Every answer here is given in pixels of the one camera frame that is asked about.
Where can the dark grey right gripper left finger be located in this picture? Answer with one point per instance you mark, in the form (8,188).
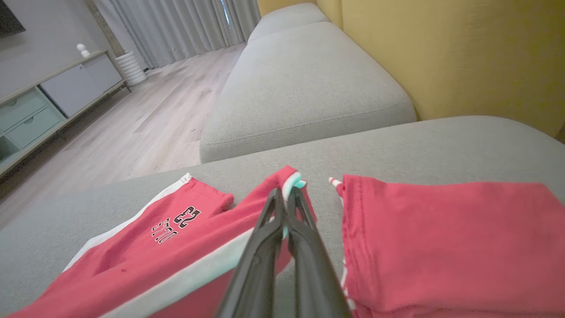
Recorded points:
(258,274)

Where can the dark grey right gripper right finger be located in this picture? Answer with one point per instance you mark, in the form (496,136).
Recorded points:
(313,278)

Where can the red Bulls 23 shorts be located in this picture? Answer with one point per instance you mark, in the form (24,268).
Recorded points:
(154,265)

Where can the red and white jersey shirt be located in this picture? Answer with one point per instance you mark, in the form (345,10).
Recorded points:
(441,247)

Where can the large grey sofa seat cushion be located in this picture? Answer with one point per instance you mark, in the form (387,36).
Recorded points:
(419,145)

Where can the grey sofa ottoman cushion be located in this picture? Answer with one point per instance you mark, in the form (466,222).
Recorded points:
(309,84)

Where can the white ribbed floor vase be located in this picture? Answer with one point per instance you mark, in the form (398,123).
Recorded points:
(131,68)

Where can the small grey sofa cushion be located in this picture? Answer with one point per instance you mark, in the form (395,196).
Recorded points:
(287,17)

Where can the grey pleated curtain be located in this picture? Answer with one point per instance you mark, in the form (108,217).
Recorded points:
(176,26)

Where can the grey low media cabinet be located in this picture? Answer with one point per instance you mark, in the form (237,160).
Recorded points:
(66,92)

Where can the yellow sofa backrest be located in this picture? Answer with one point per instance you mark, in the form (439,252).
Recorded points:
(463,57)

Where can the small white ornament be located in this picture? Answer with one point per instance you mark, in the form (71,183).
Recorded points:
(82,50)

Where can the dark wall television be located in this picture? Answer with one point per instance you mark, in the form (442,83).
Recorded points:
(9,17)

